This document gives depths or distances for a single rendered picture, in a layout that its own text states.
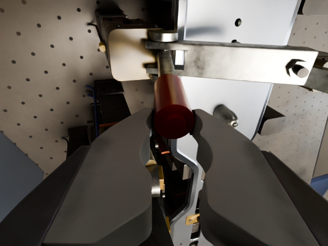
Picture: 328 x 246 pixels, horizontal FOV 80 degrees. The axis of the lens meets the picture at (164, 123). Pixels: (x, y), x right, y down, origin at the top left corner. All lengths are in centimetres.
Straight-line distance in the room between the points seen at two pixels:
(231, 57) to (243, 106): 21
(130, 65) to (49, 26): 38
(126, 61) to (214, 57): 10
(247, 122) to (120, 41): 32
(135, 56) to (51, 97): 44
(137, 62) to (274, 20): 25
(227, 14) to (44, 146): 63
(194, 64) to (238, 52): 5
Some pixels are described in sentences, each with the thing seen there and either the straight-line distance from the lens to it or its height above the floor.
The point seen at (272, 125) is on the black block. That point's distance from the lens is 54.
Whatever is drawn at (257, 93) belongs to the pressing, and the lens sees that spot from 44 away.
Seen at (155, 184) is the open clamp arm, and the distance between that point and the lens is 29.
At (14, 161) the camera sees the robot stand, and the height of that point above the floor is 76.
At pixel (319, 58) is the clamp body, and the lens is 48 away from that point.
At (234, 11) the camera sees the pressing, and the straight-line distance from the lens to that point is 35.
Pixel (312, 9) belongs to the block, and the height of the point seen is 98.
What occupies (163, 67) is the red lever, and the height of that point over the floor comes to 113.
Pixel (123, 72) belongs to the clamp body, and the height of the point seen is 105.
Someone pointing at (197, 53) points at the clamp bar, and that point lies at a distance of 23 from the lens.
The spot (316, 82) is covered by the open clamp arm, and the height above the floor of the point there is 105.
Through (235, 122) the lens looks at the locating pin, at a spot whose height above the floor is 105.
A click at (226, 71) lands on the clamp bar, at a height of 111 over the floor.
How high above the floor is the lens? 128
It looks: 53 degrees down
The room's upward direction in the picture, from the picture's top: 148 degrees clockwise
